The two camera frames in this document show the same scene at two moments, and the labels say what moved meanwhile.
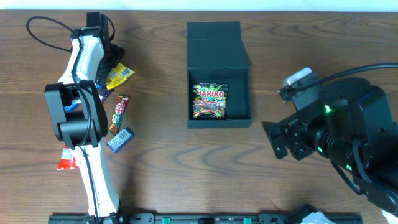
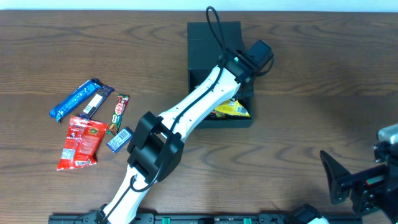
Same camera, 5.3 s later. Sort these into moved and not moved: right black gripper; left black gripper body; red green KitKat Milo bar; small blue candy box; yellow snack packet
Moved: right black gripper; left black gripper body; yellow snack packet
Not moved: small blue candy box; red green KitKat Milo bar
